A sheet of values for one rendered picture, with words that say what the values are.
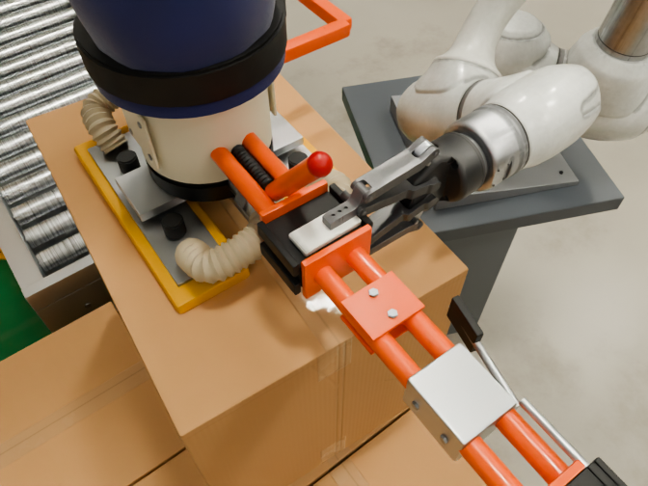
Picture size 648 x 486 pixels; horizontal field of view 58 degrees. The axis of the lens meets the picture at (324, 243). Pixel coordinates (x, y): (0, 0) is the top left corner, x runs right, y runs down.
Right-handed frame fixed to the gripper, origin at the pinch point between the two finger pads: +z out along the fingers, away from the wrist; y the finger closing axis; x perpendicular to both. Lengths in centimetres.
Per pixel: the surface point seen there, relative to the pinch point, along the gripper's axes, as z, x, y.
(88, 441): 36, 28, 66
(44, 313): 33, 62, 67
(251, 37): -2.9, 16.1, -14.4
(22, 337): 47, 100, 120
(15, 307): 45, 113, 120
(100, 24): 9.4, 21.5, -17.7
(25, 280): 33, 68, 61
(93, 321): 25, 53, 66
